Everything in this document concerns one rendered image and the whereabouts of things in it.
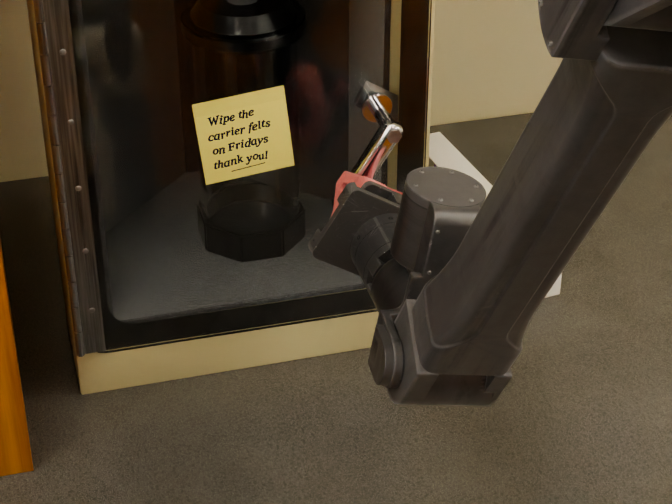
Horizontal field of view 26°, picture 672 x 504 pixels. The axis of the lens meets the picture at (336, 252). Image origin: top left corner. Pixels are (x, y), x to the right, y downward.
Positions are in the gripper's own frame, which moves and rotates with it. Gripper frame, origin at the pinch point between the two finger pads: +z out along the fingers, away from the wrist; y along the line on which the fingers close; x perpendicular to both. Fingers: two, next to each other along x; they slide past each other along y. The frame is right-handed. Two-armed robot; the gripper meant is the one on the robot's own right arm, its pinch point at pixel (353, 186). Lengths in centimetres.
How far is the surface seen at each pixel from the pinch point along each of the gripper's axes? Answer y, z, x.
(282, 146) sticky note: 5.4, 4.1, 0.7
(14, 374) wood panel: 18.7, -3.6, 24.7
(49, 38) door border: 26.9, 4.1, 0.3
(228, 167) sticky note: 8.6, 4.1, 4.3
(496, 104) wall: -38, 48, 1
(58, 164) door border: 21.5, 3.8, 9.5
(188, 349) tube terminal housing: 2.0, 5.4, 22.5
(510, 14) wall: -33, 48, -10
